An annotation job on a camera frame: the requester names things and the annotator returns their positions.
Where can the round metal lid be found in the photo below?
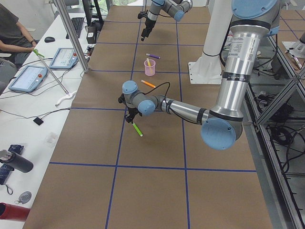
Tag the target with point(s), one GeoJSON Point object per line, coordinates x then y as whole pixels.
{"type": "Point", "coordinates": [25, 197]}

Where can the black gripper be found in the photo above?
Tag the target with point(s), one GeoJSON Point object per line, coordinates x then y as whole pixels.
{"type": "Point", "coordinates": [149, 24]}
{"type": "Point", "coordinates": [131, 112]}

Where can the black keyboard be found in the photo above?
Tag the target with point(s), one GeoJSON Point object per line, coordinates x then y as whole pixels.
{"type": "Point", "coordinates": [77, 23]}

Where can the metal rod with green handle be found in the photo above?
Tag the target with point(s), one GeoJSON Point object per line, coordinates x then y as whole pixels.
{"type": "Point", "coordinates": [41, 57]}

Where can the teach pendant tablet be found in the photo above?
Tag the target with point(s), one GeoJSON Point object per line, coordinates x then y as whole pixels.
{"type": "Point", "coordinates": [64, 58]}
{"type": "Point", "coordinates": [29, 79]}

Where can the black computer mouse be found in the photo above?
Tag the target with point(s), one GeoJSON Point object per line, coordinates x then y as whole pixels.
{"type": "Point", "coordinates": [49, 39]}

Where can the purple highlighter pen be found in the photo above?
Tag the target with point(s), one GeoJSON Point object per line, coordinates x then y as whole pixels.
{"type": "Point", "coordinates": [153, 56]}

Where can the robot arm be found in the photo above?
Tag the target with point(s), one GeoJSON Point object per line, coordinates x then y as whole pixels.
{"type": "Point", "coordinates": [174, 8]}
{"type": "Point", "coordinates": [235, 31]}

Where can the near teach pendant tablet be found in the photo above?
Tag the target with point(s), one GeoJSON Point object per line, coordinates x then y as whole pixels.
{"type": "Point", "coordinates": [29, 79]}

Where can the aluminium frame post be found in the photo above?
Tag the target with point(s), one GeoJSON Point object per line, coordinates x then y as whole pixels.
{"type": "Point", "coordinates": [66, 20]}

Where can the black water bottle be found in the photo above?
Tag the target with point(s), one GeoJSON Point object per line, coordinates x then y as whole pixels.
{"type": "Point", "coordinates": [16, 161]}

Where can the black box with label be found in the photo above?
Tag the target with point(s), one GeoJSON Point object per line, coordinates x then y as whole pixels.
{"type": "Point", "coordinates": [91, 36]}

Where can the small black square device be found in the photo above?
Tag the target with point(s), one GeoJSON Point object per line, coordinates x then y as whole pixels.
{"type": "Point", "coordinates": [38, 121]}

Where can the seated person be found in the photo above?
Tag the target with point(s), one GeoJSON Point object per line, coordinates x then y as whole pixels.
{"type": "Point", "coordinates": [15, 38]}

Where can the pink mesh pen holder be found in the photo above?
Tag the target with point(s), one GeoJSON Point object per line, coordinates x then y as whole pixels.
{"type": "Point", "coordinates": [149, 71]}

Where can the orange highlighter pen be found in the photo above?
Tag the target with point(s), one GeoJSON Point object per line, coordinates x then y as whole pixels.
{"type": "Point", "coordinates": [148, 84]}

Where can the far teach pendant tablet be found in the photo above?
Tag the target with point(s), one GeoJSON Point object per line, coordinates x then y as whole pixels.
{"type": "Point", "coordinates": [64, 58]}

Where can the red bottle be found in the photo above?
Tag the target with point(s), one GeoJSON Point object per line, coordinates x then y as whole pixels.
{"type": "Point", "coordinates": [13, 212]}

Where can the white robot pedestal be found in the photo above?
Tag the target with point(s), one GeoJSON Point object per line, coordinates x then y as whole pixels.
{"type": "Point", "coordinates": [207, 69]}

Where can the green highlighter pen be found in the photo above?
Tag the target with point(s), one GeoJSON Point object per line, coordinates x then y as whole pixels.
{"type": "Point", "coordinates": [137, 129]}

